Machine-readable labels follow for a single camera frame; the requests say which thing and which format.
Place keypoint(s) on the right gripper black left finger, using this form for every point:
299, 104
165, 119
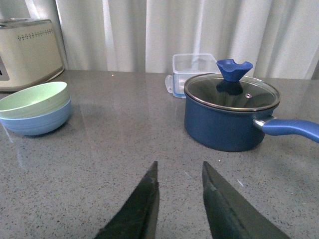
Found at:
137, 218

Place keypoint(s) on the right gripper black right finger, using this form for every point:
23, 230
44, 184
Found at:
229, 214

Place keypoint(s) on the blue bowl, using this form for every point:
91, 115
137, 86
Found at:
40, 124

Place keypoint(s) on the green bowl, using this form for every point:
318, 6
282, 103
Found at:
35, 101

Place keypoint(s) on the dark blue saucepan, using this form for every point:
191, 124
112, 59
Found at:
233, 131

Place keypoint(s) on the glass lid blue knob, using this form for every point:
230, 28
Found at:
231, 89

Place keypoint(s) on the clear plastic container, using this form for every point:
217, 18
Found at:
185, 66

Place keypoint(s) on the white curtain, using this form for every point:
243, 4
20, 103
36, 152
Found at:
279, 37

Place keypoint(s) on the cream toaster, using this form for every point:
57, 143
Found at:
29, 53

